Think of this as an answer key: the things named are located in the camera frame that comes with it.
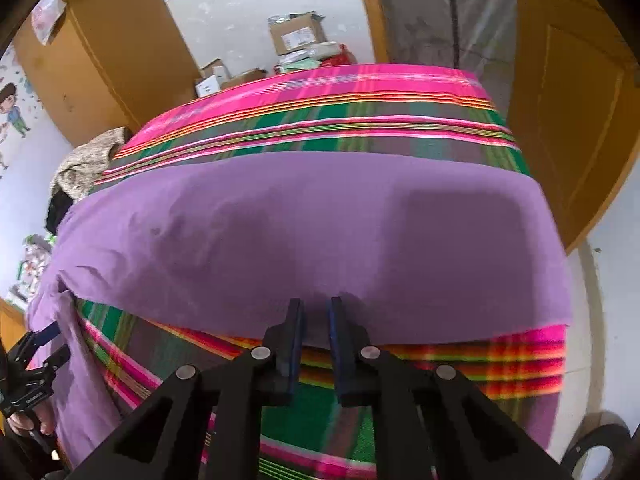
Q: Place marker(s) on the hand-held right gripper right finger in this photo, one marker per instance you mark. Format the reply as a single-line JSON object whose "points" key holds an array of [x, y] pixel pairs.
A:
{"points": [[334, 340]]}

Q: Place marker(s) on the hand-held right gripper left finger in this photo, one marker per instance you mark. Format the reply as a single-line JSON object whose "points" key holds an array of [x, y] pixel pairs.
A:
{"points": [[298, 335]]}

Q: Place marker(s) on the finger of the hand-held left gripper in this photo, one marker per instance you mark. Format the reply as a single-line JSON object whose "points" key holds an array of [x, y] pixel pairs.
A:
{"points": [[55, 356], [45, 334]]}

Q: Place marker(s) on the purple fleece pants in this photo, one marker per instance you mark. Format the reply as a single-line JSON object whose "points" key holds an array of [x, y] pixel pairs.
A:
{"points": [[300, 240]]}

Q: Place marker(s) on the person's left forearm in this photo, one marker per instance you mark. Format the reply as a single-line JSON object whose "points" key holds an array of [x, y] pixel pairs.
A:
{"points": [[20, 457]]}

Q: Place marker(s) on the person's left hand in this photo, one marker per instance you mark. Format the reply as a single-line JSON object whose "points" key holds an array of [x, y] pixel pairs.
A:
{"points": [[45, 417]]}

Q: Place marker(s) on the group of toiletry bottles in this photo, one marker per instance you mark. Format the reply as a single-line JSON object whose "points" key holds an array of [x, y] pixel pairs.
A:
{"points": [[35, 265]]}

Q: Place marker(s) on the black garment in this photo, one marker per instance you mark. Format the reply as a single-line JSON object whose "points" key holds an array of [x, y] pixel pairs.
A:
{"points": [[57, 215]]}

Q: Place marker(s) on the floral quilted jacket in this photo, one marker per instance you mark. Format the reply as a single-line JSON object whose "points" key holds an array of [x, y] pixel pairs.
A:
{"points": [[90, 160]]}

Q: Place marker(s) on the pink green plaid bed sheet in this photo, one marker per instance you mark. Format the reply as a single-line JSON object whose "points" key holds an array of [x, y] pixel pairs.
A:
{"points": [[325, 100]]}

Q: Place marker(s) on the plain brown cardboard box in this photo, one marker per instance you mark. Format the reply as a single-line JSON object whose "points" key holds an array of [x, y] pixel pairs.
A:
{"points": [[245, 79]]}

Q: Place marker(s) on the white open box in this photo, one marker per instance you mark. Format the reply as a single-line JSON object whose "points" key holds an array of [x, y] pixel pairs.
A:
{"points": [[210, 80]]}

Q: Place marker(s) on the red plastic bag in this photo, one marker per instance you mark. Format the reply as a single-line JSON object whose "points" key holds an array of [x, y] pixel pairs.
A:
{"points": [[340, 56]]}

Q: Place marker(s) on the brown cardboard box with label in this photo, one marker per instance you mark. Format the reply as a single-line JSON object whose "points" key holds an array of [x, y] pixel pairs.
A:
{"points": [[297, 35]]}

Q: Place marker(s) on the wooden wardrobe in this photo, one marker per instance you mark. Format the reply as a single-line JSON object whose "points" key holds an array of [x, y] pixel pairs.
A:
{"points": [[110, 35]]}

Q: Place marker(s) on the pink white plastic bag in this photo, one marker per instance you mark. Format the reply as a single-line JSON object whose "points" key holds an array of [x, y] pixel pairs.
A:
{"points": [[47, 15]]}

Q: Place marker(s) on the wooden door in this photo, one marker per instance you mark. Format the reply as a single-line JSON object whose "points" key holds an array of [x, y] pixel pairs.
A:
{"points": [[575, 110]]}

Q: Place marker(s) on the clear plastic door curtain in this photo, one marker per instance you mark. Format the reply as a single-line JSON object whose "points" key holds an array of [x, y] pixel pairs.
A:
{"points": [[430, 15]]}

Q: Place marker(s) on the cartoon couple wall sticker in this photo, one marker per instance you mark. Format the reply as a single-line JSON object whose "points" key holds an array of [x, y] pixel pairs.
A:
{"points": [[12, 110]]}

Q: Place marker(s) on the wooden door frame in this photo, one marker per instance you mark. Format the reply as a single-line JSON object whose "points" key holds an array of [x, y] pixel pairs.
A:
{"points": [[375, 10]]}

